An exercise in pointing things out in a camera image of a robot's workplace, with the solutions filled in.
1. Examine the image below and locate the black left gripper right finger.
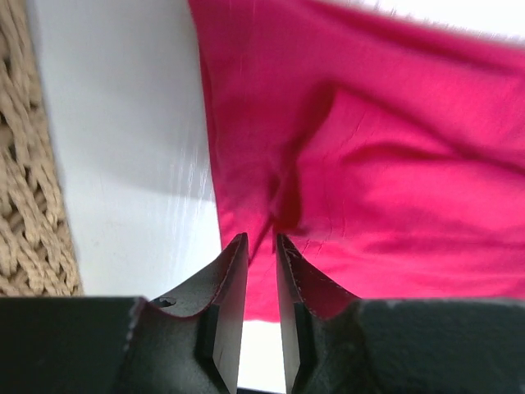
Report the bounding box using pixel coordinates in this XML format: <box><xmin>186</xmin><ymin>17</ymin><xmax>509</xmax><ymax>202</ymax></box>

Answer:
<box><xmin>276</xmin><ymin>235</ymin><xmax>369</xmax><ymax>393</ymax></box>

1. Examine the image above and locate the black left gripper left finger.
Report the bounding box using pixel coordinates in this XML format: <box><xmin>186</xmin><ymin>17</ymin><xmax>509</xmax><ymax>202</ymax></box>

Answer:
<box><xmin>122</xmin><ymin>233</ymin><xmax>249</xmax><ymax>393</ymax></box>

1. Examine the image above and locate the pink t shirt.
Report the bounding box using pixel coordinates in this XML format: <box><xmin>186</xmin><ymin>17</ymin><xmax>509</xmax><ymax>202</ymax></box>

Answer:
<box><xmin>189</xmin><ymin>1</ymin><xmax>524</xmax><ymax>322</ymax></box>

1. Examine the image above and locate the wicker laundry basket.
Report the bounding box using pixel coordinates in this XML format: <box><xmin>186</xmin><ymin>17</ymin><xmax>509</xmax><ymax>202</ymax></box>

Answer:
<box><xmin>1</xmin><ymin>1</ymin><xmax>83</xmax><ymax>296</ymax></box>

